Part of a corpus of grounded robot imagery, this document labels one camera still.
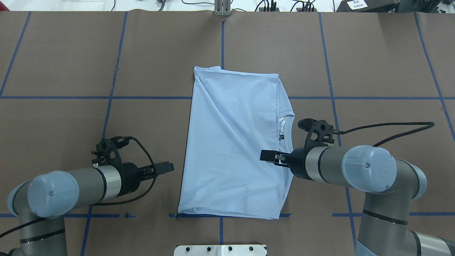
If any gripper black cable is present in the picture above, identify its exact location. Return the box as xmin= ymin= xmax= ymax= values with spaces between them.
xmin=92 ymin=136 xmax=158 ymax=207
xmin=333 ymin=122 xmax=435 ymax=148

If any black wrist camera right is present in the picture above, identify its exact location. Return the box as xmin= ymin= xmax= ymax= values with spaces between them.
xmin=298 ymin=118 xmax=334 ymax=148

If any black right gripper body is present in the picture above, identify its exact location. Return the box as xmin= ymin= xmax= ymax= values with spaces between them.
xmin=278 ymin=148 xmax=308 ymax=180

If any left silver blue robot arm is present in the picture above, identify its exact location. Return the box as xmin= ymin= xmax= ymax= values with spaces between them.
xmin=1 ymin=161 xmax=174 ymax=256

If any light blue t-shirt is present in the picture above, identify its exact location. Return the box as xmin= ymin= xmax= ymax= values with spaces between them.
xmin=178 ymin=66 xmax=295 ymax=220

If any aluminium frame post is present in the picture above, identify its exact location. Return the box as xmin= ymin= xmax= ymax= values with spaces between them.
xmin=214 ymin=0 xmax=232 ymax=17

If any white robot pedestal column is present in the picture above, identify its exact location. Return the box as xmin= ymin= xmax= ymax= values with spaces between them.
xmin=173 ymin=244 xmax=268 ymax=256

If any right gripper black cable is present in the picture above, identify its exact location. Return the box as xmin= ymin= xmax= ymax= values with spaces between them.
xmin=333 ymin=122 xmax=435 ymax=148

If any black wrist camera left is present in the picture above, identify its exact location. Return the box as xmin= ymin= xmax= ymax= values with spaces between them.
xmin=91 ymin=136 xmax=129 ymax=168

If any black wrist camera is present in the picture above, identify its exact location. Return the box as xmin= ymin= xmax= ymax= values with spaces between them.
xmin=91 ymin=136 xmax=129 ymax=168
xmin=298 ymin=118 xmax=334 ymax=148

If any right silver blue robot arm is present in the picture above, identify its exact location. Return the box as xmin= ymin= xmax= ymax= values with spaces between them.
xmin=260 ymin=145 xmax=454 ymax=256

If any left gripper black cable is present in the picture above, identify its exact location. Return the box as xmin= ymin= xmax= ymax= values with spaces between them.
xmin=92 ymin=136 xmax=158 ymax=207

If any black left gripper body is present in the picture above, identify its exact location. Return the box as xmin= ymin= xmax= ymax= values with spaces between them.
xmin=119 ymin=162 xmax=156 ymax=196

